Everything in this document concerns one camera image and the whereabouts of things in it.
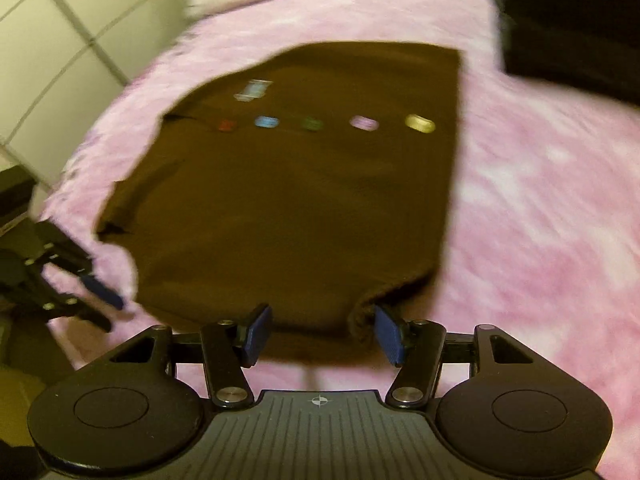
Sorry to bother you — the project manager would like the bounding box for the pink floral blanket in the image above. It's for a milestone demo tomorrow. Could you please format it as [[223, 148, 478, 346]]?
[[42, 0, 640, 480]]

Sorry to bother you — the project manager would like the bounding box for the brown knit sweater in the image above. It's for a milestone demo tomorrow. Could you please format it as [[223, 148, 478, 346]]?
[[95, 41, 463, 367]]

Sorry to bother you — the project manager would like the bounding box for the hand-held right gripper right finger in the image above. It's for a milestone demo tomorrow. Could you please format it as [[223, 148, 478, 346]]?
[[374, 304, 553, 409]]

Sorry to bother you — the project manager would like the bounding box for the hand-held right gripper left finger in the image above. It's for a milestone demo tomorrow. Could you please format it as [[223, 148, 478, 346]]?
[[95, 303, 274, 409]]

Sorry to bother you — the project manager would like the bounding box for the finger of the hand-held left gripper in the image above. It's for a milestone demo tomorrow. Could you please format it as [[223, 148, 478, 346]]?
[[25, 220, 126, 311], [20, 280, 113, 333]]

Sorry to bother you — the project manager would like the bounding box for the cream sliding-door wardrobe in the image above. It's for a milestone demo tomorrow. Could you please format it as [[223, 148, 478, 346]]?
[[0, 0, 211, 192]]

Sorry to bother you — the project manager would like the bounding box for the dark folded clothes stack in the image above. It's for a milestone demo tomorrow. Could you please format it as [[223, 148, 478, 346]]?
[[492, 0, 640, 107]]

